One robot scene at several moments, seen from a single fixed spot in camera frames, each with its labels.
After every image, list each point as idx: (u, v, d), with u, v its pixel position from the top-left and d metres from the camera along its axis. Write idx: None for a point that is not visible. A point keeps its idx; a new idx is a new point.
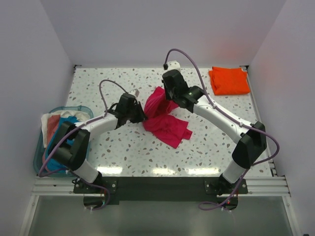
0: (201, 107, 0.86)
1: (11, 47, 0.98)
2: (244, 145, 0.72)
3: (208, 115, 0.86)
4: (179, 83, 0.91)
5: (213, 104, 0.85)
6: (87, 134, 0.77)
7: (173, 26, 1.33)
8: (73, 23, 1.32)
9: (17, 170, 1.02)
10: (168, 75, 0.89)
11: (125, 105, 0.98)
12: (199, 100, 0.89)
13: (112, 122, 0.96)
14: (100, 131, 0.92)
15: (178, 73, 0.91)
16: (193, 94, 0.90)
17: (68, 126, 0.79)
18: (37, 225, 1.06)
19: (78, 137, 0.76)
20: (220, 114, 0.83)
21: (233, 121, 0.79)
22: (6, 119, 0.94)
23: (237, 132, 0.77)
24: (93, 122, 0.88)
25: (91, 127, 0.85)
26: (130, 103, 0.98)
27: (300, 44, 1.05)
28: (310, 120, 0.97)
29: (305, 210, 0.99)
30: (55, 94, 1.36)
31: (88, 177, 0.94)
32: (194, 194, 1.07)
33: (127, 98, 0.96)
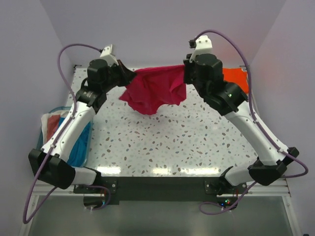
0: (240, 118, 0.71)
1: (12, 47, 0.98)
2: (278, 172, 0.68)
3: (243, 129, 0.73)
4: (216, 77, 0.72)
5: (256, 120, 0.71)
6: (60, 162, 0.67)
7: (173, 26, 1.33)
8: (73, 23, 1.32)
9: (17, 170, 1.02)
10: (204, 64, 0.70)
11: (95, 80, 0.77)
12: (239, 106, 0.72)
13: (90, 112, 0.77)
14: (78, 133, 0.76)
15: (219, 64, 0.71)
16: (232, 97, 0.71)
17: (37, 156, 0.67)
18: (37, 225, 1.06)
19: (51, 167, 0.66)
20: (260, 132, 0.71)
21: (272, 143, 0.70)
22: (6, 118, 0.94)
23: (273, 158, 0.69)
24: (63, 134, 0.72)
25: (62, 144, 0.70)
26: (102, 73, 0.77)
27: (300, 43, 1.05)
28: (310, 120, 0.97)
29: (305, 209, 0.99)
30: (54, 94, 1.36)
31: (87, 180, 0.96)
32: (194, 194, 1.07)
33: (95, 70, 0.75)
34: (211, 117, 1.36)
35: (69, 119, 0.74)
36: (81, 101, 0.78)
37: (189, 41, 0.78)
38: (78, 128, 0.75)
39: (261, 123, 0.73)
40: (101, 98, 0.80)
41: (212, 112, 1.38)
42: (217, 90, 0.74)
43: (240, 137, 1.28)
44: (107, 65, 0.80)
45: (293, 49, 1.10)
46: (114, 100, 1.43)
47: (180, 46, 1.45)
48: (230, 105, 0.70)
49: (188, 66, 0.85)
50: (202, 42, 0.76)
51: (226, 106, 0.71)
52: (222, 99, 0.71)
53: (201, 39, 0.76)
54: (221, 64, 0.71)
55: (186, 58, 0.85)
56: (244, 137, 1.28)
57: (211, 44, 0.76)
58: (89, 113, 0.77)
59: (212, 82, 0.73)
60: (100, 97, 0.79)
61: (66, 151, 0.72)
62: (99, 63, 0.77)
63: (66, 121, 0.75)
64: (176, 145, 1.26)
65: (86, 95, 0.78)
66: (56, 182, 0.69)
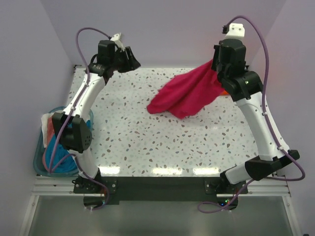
0: (249, 106, 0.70)
1: (12, 47, 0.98)
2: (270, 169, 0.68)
3: (250, 118, 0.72)
4: (237, 62, 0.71)
5: (265, 112, 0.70)
6: (82, 121, 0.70)
7: (172, 26, 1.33)
8: (73, 23, 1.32)
9: (17, 170, 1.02)
10: (228, 47, 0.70)
11: (106, 56, 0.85)
12: (252, 94, 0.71)
13: (101, 81, 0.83)
14: (91, 102, 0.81)
15: (243, 48, 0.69)
16: (249, 84, 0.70)
17: (60, 116, 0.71)
18: (37, 225, 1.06)
19: (74, 126, 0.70)
20: (266, 126, 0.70)
21: (274, 139, 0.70)
22: (6, 118, 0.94)
23: (270, 153, 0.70)
24: (80, 99, 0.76)
25: (81, 107, 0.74)
26: (110, 49, 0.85)
27: (300, 44, 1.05)
28: (310, 120, 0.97)
29: (305, 209, 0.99)
30: (55, 94, 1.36)
31: (90, 172, 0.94)
32: (195, 194, 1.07)
33: (106, 44, 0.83)
34: (211, 117, 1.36)
35: (83, 86, 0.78)
36: (93, 72, 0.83)
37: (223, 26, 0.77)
38: (92, 95, 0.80)
39: (270, 118, 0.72)
40: (110, 71, 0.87)
41: (212, 112, 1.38)
42: (237, 74, 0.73)
43: (240, 137, 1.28)
44: (115, 44, 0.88)
45: (293, 49, 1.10)
46: (114, 100, 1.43)
47: (180, 46, 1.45)
48: (243, 92, 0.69)
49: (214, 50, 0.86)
50: (234, 29, 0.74)
51: (240, 92, 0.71)
52: (237, 84, 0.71)
53: (235, 26, 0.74)
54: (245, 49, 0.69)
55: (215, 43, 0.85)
56: (244, 137, 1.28)
57: (243, 33, 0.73)
58: (100, 82, 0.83)
59: (232, 67, 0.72)
60: (109, 70, 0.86)
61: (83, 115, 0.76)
62: (108, 41, 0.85)
63: (81, 88, 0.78)
64: (176, 145, 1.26)
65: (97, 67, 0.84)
66: (78, 141, 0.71)
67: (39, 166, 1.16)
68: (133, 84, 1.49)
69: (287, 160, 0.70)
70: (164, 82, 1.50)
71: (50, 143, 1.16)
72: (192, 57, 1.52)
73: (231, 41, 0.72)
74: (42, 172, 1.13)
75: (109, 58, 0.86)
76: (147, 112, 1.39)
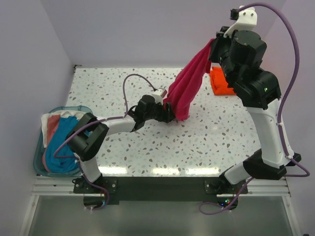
0: (266, 116, 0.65)
1: (12, 46, 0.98)
2: (276, 176, 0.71)
3: (264, 128, 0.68)
4: (254, 63, 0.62)
5: (279, 123, 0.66)
6: (105, 130, 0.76)
7: (172, 26, 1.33)
8: (74, 23, 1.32)
9: (17, 170, 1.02)
10: (245, 45, 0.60)
11: (144, 111, 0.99)
12: (270, 103, 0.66)
13: (131, 125, 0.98)
14: (116, 130, 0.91)
15: (262, 47, 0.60)
16: (266, 92, 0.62)
17: (89, 117, 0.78)
18: (36, 225, 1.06)
19: (98, 129, 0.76)
20: (278, 136, 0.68)
21: (283, 148, 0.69)
22: (6, 118, 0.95)
23: (278, 162, 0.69)
24: (114, 119, 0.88)
25: (110, 124, 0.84)
26: (148, 106, 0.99)
27: (300, 44, 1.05)
28: (310, 120, 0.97)
29: (305, 209, 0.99)
30: (55, 94, 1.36)
31: (91, 177, 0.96)
32: (194, 194, 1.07)
33: (145, 103, 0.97)
34: (211, 117, 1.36)
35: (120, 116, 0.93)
36: (129, 115, 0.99)
37: (230, 10, 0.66)
38: (120, 126, 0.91)
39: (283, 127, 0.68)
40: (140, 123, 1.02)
41: (212, 112, 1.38)
42: (251, 76, 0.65)
43: (240, 137, 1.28)
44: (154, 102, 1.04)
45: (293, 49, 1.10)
46: (114, 100, 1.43)
47: (180, 46, 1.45)
48: (262, 102, 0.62)
49: (221, 41, 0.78)
50: (245, 15, 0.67)
51: (257, 100, 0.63)
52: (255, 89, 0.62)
53: (246, 12, 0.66)
54: (265, 46, 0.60)
55: (220, 32, 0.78)
56: (244, 137, 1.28)
57: (255, 20, 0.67)
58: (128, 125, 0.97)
59: (249, 68, 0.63)
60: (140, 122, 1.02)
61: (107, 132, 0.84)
62: (149, 99, 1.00)
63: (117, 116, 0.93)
64: (176, 145, 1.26)
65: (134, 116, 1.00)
66: (85, 146, 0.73)
67: (39, 166, 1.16)
68: (133, 84, 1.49)
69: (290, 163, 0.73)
70: (164, 83, 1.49)
71: (50, 143, 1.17)
72: (192, 57, 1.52)
73: (246, 36, 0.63)
74: (43, 172, 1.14)
75: (145, 114, 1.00)
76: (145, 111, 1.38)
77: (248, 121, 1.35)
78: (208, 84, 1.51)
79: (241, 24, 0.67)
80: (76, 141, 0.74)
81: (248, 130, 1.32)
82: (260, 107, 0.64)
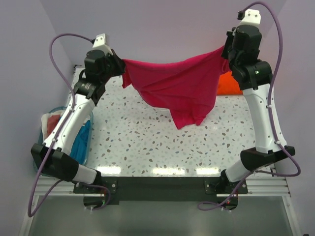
0: (255, 97, 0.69)
1: (12, 48, 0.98)
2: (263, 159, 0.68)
3: (254, 109, 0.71)
4: (250, 50, 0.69)
5: (269, 105, 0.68)
6: (62, 156, 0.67)
7: (172, 26, 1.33)
8: (73, 23, 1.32)
9: (17, 171, 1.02)
10: (243, 33, 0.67)
11: (93, 71, 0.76)
12: (261, 86, 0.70)
13: (90, 104, 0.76)
14: (78, 127, 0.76)
15: (259, 37, 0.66)
16: (259, 74, 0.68)
17: (39, 151, 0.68)
18: (37, 225, 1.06)
19: (53, 159, 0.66)
20: (267, 118, 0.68)
21: (273, 133, 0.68)
22: (6, 119, 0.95)
23: (267, 146, 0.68)
24: (64, 127, 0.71)
25: (64, 138, 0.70)
26: (99, 64, 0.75)
27: (300, 44, 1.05)
28: (310, 120, 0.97)
29: (305, 209, 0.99)
30: (54, 94, 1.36)
31: (88, 179, 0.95)
32: (194, 194, 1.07)
33: (93, 61, 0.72)
34: (211, 117, 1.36)
35: (68, 112, 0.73)
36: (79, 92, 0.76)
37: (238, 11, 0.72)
38: (78, 121, 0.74)
39: (274, 111, 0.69)
40: (99, 89, 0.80)
41: (213, 112, 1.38)
42: (248, 62, 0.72)
43: (240, 137, 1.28)
44: (105, 55, 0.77)
45: (292, 50, 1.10)
46: (114, 100, 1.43)
47: (180, 47, 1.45)
48: (251, 82, 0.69)
49: None
50: (250, 15, 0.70)
51: (248, 81, 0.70)
52: (247, 72, 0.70)
53: (250, 13, 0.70)
54: (261, 38, 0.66)
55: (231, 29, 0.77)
56: (244, 137, 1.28)
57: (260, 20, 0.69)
58: (88, 105, 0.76)
59: (245, 54, 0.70)
60: (99, 88, 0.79)
61: (68, 145, 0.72)
62: (96, 54, 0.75)
63: (66, 114, 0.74)
64: (176, 145, 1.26)
65: (86, 86, 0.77)
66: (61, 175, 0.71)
67: None
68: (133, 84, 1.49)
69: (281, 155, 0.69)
70: None
71: None
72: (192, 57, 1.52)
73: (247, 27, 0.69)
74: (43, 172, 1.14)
75: (99, 75, 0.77)
76: (147, 112, 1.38)
77: (248, 121, 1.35)
78: None
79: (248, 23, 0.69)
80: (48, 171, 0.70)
81: (248, 130, 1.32)
82: (249, 88, 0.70)
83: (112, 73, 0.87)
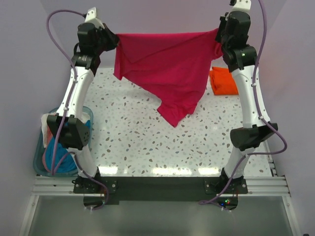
0: (241, 76, 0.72)
1: (12, 49, 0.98)
2: (247, 133, 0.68)
3: (240, 88, 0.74)
4: (240, 35, 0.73)
5: (254, 83, 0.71)
6: (78, 120, 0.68)
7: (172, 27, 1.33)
8: (73, 24, 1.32)
9: (18, 171, 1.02)
10: (234, 19, 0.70)
11: (87, 44, 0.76)
12: (246, 66, 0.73)
13: (90, 75, 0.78)
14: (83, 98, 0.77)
15: (248, 23, 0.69)
16: (244, 57, 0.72)
17: (54, 119, 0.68)
18: (37, 225, 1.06)
19: (69, 125, 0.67)
20: (252, 95, 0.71)
21: (257, 108, 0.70)
22: (7, 119, 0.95)
23: (251, 121, 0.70)
24: (72, 97, 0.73)
25: (74, 106, 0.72)
26: (91, 36, 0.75)
27: (299, 44, 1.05)
28: (310, 120, 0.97)
29: (305, 209, 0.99)
30: (54, 94, 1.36)
31: (90, 170, 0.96)
32: (194, 194, 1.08)
33: (86, 33, 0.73)
34: (211, 117, 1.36)
35: (72, 84, 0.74)
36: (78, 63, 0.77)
37: None
38: (83, 91, 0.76)
39: (259, 89, 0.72)
40: (95, 60, 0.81)
41: (213, 112, 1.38)
42: (239, 46, 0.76)
43: None
44: (95, 27, 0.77)
45: (293, 50, 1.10)
46: (114, 100, 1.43)
47: None
48: (238, 62, 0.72)
49: None
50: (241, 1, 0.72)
51: (235, 64, 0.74)
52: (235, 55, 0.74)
53: None
54: (249, 24, 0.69)
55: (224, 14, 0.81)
56: None
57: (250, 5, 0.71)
58: (88, 75, 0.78)
59: (235, 39, 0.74)
60: (95, 59, 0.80)
61: (78, 113, 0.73)
62: (87, 26, 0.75)
63: (70, 85, 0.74)
64: (176, 145, 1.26)
65: (83, 58, 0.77)
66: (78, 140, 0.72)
67: (40, 167, 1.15)
68: (133, 84, 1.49)
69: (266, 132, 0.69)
70: None
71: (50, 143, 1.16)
72: None
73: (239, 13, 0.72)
74: (42, 172, 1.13)
75: (92, 47, 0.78)
76: (147, 112, 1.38)
77: None
78: (208, 84, 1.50)
79: (239, 9, 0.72)
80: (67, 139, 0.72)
81: None
82: (236, 69, 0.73)
83: (106, 47, 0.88)
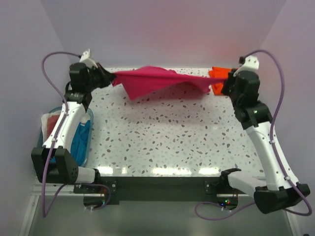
0: (257, 133, 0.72)
1: (11, 48, 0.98)
2: (276, 202, 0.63)
3: (259, 146, 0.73)
4: (250, 94, 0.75)
5: (272, 140, 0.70)
6: (66, 151, 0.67)
7: (172, 26, 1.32)
8: (73, 23, 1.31)
9: (17, 171, 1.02)
10: (243, 79, 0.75)
11: (78, 82, 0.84)
12: (261, 123, 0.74)
13: (80, 109, 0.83)
14: (73, 130, 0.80)
15: (257, 83, 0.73)
16: (257, 114, 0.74)
17: (41, 152, 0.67)
18: (37, 225, 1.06)
19: (55, 157, 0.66)
20: (272, 154, 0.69)
21: (281, 169, 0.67)
22: (6, 119, 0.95)
23: (276, 183, 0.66)
24: (61, 128, 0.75)
25: (64, 137, 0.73)
26: (83, 74, 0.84)
27: (300, 44, 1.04)
28: (310, 120, 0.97)
29: (305, 210, 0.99)
30: (54, 94, 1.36)
31: (90, 178, 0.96)
32: (194, 194, 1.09)
33: (78, 71, 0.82)
34: (211, 117, 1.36)
35: (63, 116, 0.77)
36: (70, 100, 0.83)
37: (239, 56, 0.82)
38: (73, 123, 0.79)
39: (278, 148, 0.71)
40: (87, 97, 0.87)
41: (212, 112, 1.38)
42: (250, 104, 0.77)
43: (240, 138, 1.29)
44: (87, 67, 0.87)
45: (293, 51, 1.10)
46: (114, 100, 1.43)
47: (180, 46, 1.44)
48: (251, 119, 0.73)
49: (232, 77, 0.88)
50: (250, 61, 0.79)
51: (248, 122, 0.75)
52: (247, 113, 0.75)
53: (250, 58, 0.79)
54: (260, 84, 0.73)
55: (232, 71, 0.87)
56: (244, 138, 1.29)
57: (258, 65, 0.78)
58: (80, 109, 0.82)
59: (245, 97, 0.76)
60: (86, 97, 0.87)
61: (67, 145, 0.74)
62: (79, 66, 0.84)
63: (60, 118, 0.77)
64: (176, 145, 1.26)
65: (75, 97, 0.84)
66: (65, 176, 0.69)
67: None
68: None
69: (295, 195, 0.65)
70: None
71: None
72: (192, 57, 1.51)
73: (247, 73, 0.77)
74: None
75: (84, 85, 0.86)
76: (147, 112, 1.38)
77: None
78: None
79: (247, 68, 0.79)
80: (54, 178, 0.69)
81: None
82: (250, 125, 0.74)
83: (99, 84, 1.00)
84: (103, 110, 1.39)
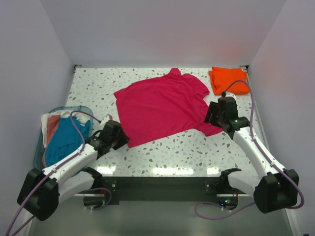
0: (239, 135, 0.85)
1: (11, 48, 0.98)
2: (267, 186, 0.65)
3: (245, 147, 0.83)
4: (230, 109, 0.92)
5: (253, 136, 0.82)
6: (55, 187, 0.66)
7: (172, 27, 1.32)
8: (72, 24, 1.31)
9: (18, 171, 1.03)
10: (222, 99, 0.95)
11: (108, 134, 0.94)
12: (242, 128, 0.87)
13: (93, 154, 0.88)
14: (77, 168, 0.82)
15: (233, 101, 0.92)
16: (238, 122, 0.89)
17: (35, 175, 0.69)
18: (36, 225, 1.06)
19: (43, 188, 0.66)
20: (256, 149, 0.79)
21: (266, 159, 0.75)
22: (7, 120, 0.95)
23: (264, 169, 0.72)
24: (66, 164, 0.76)
25: (63, 173, 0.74)
26: (114, 130, 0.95)
27: (299, 45, 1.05)
28: (310, 121, 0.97)
29: (305, 210, 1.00)
30: (54, 95, 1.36)
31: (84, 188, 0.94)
32: (194, 194, 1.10)
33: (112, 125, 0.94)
34: None
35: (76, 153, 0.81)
36: (89, 143, 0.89)
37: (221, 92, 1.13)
38: (80, 163, 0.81)
39: (261, 143, 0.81)
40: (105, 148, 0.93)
41: None
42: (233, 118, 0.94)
43: None
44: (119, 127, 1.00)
45: (293, 52, 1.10)
46: (114, 100, 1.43)
47: (180, 46, 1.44)
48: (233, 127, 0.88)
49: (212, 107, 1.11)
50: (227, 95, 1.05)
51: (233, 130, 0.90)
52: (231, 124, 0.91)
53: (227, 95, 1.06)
54: (234, 102, 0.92)
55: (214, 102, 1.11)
56: None
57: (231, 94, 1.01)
58: (92, 155, 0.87)
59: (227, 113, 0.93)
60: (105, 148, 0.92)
61: (62, 180, 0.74)
62: (116, 123, 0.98)
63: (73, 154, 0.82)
64: (176, 145, 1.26)
65: (96, 142, 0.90)
66: (39, 208, 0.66)
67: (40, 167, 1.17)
68: None
69: (285, 181, 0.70)
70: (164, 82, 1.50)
71: (50, 143, 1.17)
72: (192, 57, 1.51)
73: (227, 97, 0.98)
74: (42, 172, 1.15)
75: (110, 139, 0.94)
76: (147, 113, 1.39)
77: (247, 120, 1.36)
78: (208, 84, 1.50)
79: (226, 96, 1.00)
80: (30, 208, 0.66)
81: None
82: (234, 132, 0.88)
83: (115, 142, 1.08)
84: (103, 111, 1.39)
